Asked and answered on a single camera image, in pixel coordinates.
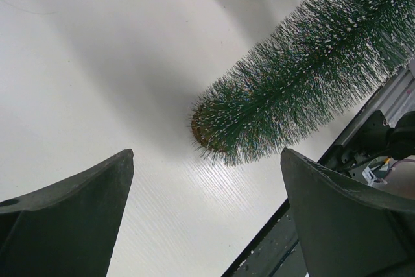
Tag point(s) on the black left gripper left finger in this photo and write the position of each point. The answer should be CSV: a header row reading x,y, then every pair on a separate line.
x,y
70,227

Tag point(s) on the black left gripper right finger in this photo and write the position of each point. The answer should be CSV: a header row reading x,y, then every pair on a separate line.
x,y
347,228

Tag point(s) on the small green bottlebrush christmas tree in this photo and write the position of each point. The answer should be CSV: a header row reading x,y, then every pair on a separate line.
x,y
321,60

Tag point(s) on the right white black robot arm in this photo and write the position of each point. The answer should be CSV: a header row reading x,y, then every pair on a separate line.
x,y
374,151

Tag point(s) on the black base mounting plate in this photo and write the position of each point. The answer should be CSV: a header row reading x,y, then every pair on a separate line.
x,y
274,251

